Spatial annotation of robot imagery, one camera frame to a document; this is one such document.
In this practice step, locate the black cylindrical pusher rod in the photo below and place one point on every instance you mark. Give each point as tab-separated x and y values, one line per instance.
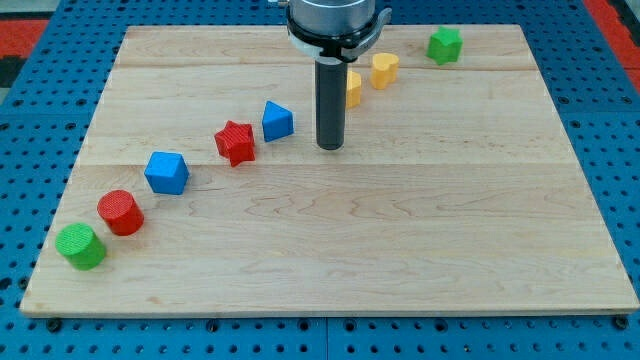
330	105

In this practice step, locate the yellow hexagon block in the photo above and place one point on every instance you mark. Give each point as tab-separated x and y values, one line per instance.
353	89

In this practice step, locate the yellow heart block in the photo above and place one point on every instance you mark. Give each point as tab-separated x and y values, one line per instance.
384	68

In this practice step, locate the blue triangle block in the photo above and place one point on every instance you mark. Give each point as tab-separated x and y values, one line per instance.
277	122

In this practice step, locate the red star block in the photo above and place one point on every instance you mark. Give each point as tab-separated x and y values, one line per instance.
236	143

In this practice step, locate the green star block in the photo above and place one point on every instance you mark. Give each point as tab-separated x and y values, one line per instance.
445	45

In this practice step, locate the light wooden board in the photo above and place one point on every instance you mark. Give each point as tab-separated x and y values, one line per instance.
456	193

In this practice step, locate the blue cube block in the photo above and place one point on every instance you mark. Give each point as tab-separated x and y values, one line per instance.
167	173

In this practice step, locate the red cylinder block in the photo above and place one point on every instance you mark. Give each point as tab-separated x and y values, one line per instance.
121	213

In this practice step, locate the green cylinder block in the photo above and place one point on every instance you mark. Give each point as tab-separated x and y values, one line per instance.
80	246

